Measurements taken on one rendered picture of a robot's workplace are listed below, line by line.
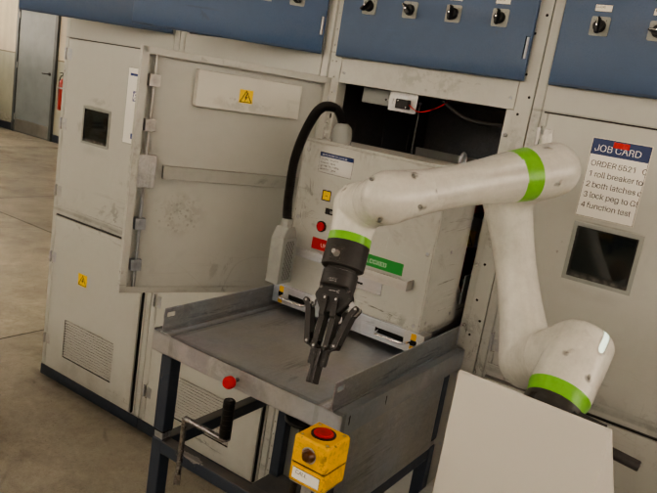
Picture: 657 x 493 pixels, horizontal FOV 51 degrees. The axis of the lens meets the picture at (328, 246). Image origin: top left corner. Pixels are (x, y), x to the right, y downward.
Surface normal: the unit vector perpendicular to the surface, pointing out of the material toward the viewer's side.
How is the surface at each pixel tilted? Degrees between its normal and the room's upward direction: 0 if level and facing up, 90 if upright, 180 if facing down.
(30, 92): 90
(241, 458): 90
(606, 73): 90
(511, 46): 90
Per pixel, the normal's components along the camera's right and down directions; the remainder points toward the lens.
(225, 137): 0.48, 0.27
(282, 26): -0.04, 0.22
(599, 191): -0.56, 0.09
